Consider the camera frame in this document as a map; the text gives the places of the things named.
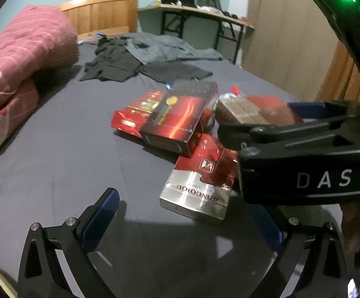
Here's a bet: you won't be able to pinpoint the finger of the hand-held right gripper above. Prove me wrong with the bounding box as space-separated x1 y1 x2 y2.
287 101 360 123
219 120 356 152

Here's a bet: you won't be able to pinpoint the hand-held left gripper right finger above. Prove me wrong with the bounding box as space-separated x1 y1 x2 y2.
254 205 354 298

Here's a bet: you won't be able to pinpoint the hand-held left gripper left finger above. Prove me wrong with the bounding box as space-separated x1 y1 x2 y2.
18 188 120 298

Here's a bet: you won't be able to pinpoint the plain red box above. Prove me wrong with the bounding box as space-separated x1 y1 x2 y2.
248 96 303 124

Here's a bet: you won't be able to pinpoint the brown patterned box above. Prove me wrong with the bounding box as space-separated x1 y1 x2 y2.
215 95 272 125

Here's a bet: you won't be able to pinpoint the person's right hand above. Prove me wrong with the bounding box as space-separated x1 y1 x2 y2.
341 201 360 255

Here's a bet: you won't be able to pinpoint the wooden cabinet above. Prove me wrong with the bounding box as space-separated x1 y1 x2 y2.
315 40 360 103

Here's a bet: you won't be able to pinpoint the red box white print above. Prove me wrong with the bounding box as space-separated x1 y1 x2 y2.
184 132 226 162

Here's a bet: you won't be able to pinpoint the beige wardrobe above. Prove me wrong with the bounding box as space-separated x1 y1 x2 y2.
239 0 342 100

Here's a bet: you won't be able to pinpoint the red silver box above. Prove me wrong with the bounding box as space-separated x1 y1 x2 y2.
159 149 240 224

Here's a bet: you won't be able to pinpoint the black red box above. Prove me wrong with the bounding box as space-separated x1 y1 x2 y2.
140 80 219 155

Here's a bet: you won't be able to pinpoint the red gold box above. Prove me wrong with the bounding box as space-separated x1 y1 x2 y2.
111 90 168 138

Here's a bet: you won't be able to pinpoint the black shorts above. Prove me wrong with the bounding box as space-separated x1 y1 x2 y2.
140 61 213 83

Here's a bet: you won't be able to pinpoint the grey jacket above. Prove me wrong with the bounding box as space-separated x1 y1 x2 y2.
126 34 224 65

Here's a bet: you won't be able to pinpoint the folding desk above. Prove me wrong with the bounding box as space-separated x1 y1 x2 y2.
138 2 255 64

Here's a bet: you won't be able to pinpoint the black shirt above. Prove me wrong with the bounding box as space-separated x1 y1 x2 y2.
79 37 144 83

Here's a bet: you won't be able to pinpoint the blue cloth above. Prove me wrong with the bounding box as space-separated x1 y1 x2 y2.
87 31 110 44

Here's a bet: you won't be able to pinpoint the pink checked blanket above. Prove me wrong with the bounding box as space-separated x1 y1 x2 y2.
0 4 79 165

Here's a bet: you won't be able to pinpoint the wooden headboard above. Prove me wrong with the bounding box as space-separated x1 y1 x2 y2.
56 0 139 41

